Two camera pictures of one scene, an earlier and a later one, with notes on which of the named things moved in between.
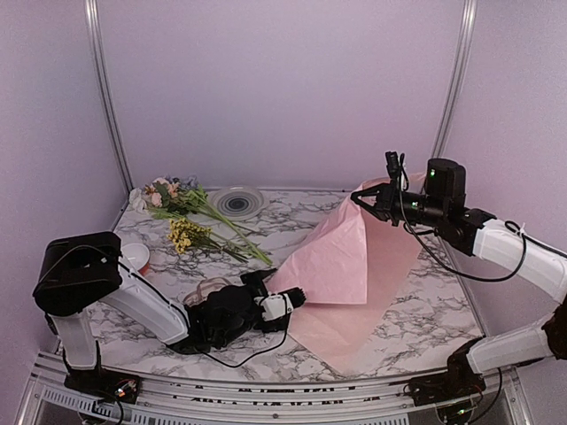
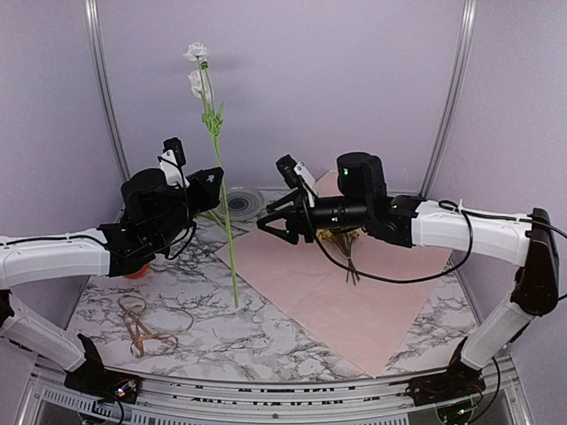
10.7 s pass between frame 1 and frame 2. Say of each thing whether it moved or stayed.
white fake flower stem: moved
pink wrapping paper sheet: moved
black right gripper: moved
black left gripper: moved
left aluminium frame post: stayed
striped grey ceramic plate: stayed
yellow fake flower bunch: moved
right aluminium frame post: stayed
